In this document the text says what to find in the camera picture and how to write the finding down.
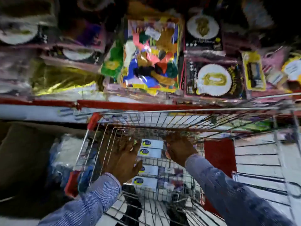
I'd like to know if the small black packet gold number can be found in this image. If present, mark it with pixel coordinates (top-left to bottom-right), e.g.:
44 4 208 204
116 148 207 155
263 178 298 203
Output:
185 13 223 51

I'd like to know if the purple packet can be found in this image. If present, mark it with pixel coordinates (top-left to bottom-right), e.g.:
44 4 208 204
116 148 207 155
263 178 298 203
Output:
74 22 107 48

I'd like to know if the person's left hand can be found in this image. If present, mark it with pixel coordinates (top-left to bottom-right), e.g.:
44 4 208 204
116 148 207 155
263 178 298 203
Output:
101 134 143 184

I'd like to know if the person's right hand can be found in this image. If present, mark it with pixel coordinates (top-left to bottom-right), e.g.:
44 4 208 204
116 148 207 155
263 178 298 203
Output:
163 133 198 168

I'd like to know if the pink packet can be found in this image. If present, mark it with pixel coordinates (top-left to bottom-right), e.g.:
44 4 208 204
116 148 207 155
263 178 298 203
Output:
261 47 290 86

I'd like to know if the large black packet gold number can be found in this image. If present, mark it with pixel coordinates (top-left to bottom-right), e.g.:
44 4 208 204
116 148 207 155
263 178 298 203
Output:
184 59 246 99

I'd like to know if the green balloon packet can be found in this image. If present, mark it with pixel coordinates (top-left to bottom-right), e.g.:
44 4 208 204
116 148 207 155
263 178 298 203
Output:
101 41 124 78

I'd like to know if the yellow and white packet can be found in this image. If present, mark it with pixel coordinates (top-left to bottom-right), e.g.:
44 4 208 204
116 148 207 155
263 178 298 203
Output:
281 53 301 83

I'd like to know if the black packet white disc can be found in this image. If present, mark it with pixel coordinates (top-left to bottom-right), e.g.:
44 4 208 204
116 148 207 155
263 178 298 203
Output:
0 20 46 46
41 41 105 66

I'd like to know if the person's right forearm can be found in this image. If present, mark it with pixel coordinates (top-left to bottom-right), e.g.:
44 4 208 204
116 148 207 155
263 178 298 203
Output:
185 154 295 226

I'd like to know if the wire shopping cart red trim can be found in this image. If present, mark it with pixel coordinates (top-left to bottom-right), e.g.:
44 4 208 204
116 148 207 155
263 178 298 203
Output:
64 106 301 226

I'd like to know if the white packet blue yellow label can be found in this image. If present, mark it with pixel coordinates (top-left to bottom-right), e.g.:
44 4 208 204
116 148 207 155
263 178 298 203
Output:
132 176 158 190
141 139 164 150
137 148 161 159
138 165 159 176

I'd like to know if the person's left forearm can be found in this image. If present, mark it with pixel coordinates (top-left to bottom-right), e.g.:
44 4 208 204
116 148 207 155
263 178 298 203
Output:
37 173 122 226

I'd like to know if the brown cardboard box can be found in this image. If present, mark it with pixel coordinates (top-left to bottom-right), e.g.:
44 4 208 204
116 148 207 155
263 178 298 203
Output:
0 122 62 218

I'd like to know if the yellow framed packet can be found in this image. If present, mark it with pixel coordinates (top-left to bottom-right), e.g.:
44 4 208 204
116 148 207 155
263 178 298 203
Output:
242 51 267 91

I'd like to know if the multicolour balloon packet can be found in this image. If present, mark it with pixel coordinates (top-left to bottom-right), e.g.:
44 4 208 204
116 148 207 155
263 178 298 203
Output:
120 17 181 93

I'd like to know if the clear bag of blue goods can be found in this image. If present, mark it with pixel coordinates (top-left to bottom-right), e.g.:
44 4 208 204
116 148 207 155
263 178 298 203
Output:
47 135 97 194

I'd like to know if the gold foil packet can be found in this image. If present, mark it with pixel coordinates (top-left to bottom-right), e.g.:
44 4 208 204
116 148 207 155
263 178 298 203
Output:
29 65 105 97

